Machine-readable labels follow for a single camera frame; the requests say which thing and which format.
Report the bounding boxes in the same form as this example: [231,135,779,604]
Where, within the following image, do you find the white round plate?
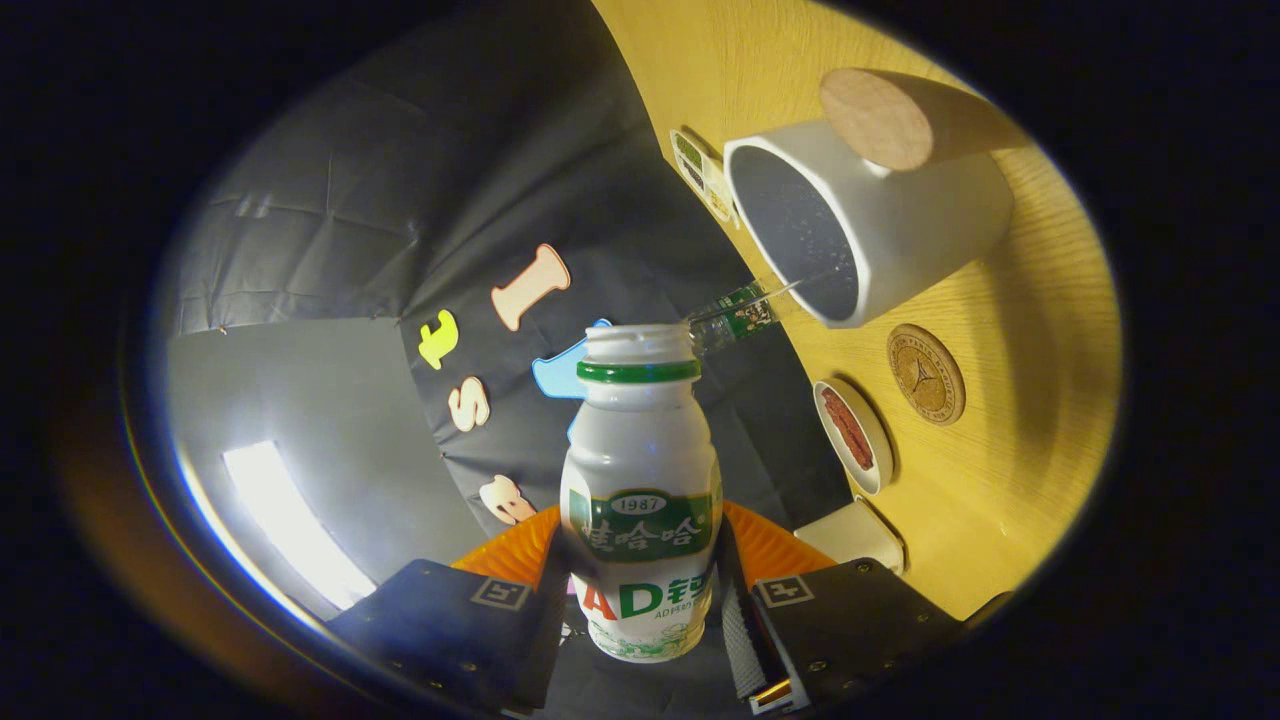
[812,377,895,496]

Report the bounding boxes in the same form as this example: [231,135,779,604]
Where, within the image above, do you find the white juice bottle green label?
[560,323,724,664]

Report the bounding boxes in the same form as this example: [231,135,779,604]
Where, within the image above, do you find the black backdrop cloth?
[165,0,856,546]

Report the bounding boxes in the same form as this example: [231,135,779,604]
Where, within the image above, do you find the red meat strip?
[820,389,861,469]
[830,388,875,471]

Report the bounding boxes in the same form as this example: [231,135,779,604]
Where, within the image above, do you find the round cork coaster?
[886,323,967,427]

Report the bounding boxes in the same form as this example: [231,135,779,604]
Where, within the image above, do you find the white cup with wooden handle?
[723,68,1031,330]

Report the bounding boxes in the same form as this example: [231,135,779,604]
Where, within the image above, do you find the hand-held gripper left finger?
[325,505,577,717]

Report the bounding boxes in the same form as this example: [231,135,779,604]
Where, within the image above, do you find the white divided dish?
[670,127,742,229]

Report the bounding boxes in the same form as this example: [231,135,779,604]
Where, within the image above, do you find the clear plastic water bottle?
[688,278,807,353]

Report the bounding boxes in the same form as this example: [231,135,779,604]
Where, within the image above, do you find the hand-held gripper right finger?
[714,500,968,717]

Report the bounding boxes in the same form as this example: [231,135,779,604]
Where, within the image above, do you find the wooden table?
[590,0,1123,621]

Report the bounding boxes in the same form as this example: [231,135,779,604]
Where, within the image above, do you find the cream toaster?
[795,497,906,576]

